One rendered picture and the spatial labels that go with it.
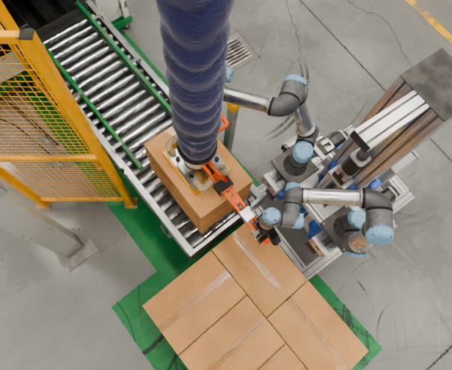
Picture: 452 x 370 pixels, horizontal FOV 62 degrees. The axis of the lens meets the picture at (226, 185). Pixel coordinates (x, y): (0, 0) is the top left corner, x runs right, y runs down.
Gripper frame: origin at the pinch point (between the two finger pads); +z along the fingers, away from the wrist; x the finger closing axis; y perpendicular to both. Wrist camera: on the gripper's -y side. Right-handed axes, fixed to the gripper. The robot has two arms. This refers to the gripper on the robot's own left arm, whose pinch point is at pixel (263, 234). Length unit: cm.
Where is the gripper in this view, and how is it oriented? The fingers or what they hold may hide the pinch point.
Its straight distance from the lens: 207.5
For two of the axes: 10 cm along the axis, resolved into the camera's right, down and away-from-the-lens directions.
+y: -6.1, -7.6, 2.3
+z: -0.6, 3.4, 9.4
